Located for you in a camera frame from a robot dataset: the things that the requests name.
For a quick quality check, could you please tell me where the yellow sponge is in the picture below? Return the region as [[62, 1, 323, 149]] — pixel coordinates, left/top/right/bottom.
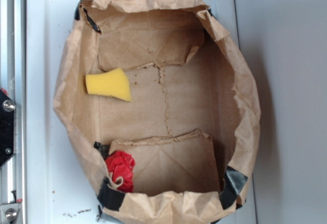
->
[[85, 68, 132, 102]]

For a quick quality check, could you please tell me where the brown paper bag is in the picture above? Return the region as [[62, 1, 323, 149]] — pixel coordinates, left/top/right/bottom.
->
[[53, 0, 261, 223]]

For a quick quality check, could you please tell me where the red crumpled plastic ball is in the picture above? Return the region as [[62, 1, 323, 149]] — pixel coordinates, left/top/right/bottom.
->
[[105, 151, 135, 192]]

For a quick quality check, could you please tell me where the white plastic tray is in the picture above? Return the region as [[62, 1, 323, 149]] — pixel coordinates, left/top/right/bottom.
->
[[25, 0, 258, 224]]

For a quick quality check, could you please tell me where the black metal bracket plate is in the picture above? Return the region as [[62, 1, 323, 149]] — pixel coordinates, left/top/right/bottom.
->
[[0, 90, 16, 167]]

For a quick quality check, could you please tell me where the aluminium frame rail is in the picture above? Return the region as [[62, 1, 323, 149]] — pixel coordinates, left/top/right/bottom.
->
[[1, 0, 27, 223]]

